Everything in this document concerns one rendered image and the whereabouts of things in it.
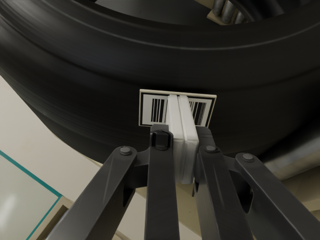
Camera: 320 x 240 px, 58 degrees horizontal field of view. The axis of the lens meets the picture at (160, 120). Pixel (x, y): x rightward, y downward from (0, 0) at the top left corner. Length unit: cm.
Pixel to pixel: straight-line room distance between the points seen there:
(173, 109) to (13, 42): 17
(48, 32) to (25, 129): 382
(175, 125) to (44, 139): 382
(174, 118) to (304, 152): 20
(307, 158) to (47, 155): 358
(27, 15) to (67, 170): 343
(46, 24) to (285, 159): 30
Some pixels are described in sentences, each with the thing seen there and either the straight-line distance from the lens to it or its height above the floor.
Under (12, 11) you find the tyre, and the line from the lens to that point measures 30.
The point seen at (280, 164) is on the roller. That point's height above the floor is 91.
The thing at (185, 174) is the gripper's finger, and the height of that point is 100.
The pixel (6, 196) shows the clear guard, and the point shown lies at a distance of 101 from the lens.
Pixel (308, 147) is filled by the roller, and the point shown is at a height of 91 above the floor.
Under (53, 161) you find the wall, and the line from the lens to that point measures 375.
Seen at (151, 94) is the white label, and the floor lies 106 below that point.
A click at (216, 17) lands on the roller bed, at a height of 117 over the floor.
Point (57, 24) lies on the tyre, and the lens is 27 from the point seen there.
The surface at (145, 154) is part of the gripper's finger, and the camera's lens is 15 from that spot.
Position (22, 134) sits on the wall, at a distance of 402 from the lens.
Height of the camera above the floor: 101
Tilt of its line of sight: 9 degrees up
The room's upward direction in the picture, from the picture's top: 58 degrees counter-clockwise
